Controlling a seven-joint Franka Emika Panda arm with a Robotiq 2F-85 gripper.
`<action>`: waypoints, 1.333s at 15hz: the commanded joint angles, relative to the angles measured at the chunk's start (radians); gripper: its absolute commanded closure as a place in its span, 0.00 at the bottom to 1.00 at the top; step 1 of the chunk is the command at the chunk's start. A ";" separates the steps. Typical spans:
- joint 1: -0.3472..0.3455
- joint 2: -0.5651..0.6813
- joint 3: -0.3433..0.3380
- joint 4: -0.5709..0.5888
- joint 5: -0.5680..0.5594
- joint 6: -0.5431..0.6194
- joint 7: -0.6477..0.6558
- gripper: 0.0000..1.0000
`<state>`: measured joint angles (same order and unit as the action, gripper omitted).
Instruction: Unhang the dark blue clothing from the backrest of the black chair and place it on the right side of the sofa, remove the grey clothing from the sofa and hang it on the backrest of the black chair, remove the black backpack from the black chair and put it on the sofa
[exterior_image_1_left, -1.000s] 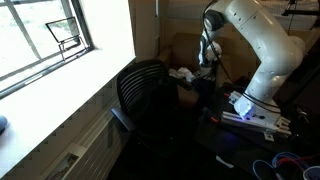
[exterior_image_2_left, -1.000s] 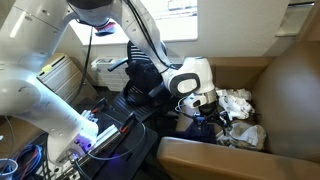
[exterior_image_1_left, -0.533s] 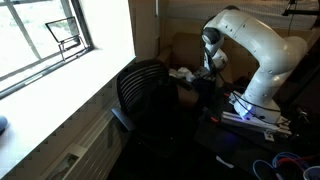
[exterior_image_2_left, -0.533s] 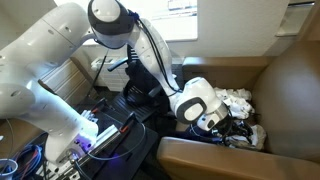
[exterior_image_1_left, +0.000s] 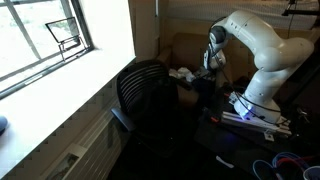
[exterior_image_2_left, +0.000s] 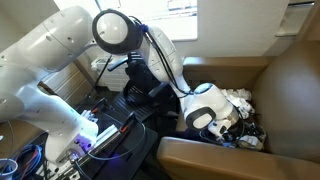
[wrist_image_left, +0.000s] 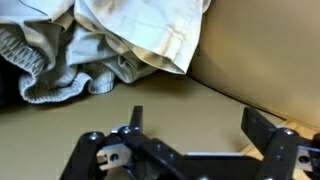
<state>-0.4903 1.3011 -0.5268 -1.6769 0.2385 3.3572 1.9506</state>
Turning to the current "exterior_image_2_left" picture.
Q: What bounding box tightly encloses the blue cable bundle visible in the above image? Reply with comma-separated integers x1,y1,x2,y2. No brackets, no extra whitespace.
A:
11,143,44,180

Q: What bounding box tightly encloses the white crumpled clothing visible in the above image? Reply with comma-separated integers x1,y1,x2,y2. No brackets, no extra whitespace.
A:
221,87,256,119

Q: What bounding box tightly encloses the orange handled black clamp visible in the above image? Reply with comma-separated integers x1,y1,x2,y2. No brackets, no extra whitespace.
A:
119,111,138,134
91,97,109,114

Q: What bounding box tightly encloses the white window sill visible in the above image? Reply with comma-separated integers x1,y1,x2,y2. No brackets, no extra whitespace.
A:
166,16,198,43

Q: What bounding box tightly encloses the black slatted office chair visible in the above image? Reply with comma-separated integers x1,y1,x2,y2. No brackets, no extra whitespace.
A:
106,51,181,123

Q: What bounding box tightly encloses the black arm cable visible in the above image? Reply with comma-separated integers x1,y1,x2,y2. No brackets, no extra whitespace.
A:
128,14,194,99

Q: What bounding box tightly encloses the window with dark frame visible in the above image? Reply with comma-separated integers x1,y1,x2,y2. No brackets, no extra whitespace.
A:
54,0,198,21

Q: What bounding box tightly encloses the beige drawer cabinet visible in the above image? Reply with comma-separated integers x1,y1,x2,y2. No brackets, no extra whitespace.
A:
39,61,98,106

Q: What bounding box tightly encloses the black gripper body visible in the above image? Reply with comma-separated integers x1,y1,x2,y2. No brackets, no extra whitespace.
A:
233,115,260,143

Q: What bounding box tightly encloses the light grey clothing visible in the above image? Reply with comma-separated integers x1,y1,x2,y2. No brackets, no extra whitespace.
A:
238,132,268,152

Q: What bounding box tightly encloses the white paper cup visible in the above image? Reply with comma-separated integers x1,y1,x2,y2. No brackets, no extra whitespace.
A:
0,158,18,180

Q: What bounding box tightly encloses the dark blue clothing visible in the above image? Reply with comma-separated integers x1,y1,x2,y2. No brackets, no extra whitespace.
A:
166,128,214,144

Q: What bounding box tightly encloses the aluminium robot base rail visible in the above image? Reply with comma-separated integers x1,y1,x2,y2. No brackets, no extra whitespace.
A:
56,109,138,180

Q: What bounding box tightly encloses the brown leather armchair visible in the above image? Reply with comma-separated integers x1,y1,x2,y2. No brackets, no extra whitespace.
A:
156,39,320,180

